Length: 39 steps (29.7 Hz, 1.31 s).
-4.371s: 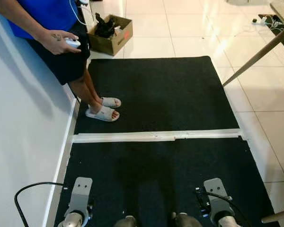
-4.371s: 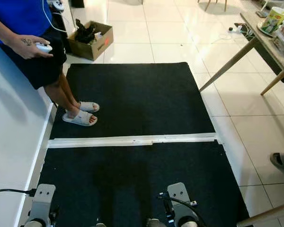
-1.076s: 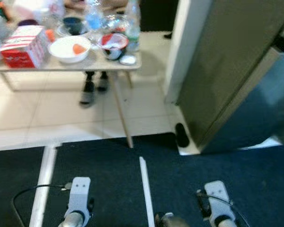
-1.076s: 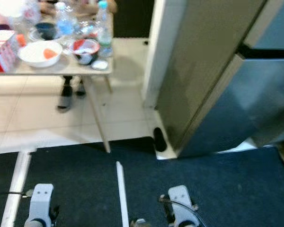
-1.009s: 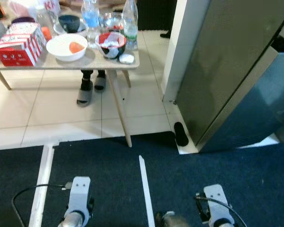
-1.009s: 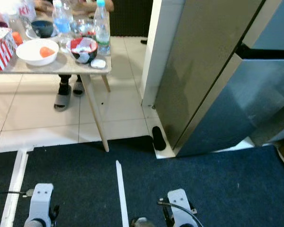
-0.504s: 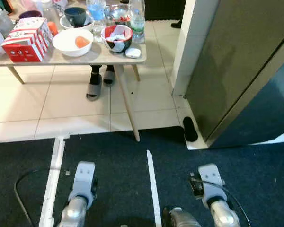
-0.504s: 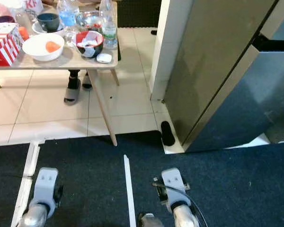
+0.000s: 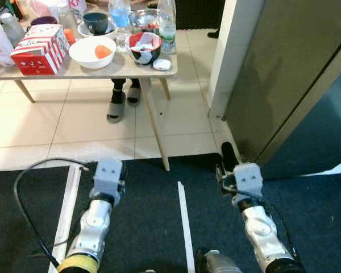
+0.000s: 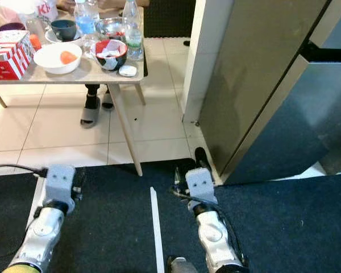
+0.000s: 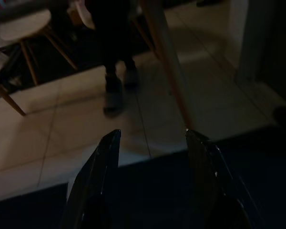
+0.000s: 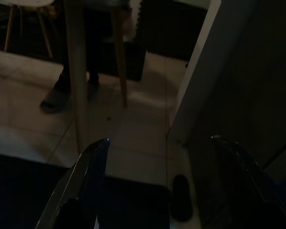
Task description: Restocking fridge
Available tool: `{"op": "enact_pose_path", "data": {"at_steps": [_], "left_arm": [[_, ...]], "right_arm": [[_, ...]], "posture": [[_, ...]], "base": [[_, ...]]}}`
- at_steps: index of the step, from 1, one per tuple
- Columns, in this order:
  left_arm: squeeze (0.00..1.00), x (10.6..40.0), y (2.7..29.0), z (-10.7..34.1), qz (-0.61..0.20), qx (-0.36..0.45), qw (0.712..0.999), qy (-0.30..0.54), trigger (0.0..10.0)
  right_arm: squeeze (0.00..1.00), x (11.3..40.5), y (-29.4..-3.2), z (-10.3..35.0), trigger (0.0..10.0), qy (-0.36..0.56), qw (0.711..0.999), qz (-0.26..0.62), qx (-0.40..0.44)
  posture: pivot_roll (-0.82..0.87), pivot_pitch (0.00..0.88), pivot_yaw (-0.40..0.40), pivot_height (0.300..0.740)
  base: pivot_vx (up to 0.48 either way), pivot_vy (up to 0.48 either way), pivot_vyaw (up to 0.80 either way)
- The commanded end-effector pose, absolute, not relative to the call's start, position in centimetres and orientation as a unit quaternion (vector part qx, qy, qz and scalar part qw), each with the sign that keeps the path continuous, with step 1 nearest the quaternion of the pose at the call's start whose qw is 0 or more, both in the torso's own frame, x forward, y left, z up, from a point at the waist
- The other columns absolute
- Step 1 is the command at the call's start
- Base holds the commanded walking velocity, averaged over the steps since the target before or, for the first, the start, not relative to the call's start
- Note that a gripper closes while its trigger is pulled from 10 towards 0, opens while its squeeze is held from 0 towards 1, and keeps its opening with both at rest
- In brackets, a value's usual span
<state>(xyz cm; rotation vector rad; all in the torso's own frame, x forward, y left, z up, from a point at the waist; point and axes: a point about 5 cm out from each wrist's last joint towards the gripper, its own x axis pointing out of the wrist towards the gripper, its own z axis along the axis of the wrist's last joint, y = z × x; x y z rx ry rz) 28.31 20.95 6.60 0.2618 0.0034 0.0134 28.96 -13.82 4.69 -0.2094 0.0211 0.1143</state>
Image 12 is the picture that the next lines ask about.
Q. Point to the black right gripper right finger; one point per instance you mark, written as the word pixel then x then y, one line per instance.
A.
pixel 248 181

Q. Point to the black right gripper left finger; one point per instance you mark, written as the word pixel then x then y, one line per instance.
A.
pixel 85 181

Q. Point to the silver fridge door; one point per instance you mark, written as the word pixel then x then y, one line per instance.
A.
pixel 240 71

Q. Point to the black fridge foot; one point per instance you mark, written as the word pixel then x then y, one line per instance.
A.
pixel 182 198

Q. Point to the silver fridge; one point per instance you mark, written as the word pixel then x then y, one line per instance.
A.
pixel 195 71

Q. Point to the dark grey floor mat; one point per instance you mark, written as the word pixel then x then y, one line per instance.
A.
pixel 12 190

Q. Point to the grey slipper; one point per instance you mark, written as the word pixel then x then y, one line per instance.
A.
pixel 53 103

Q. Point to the light wooden table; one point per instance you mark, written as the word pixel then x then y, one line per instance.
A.
pixel 77 71

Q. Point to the seated person in dark clothes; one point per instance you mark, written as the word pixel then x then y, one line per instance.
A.
pixel 94 59

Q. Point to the white chair wooden legs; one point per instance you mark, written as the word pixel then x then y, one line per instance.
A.
pixel 31 2

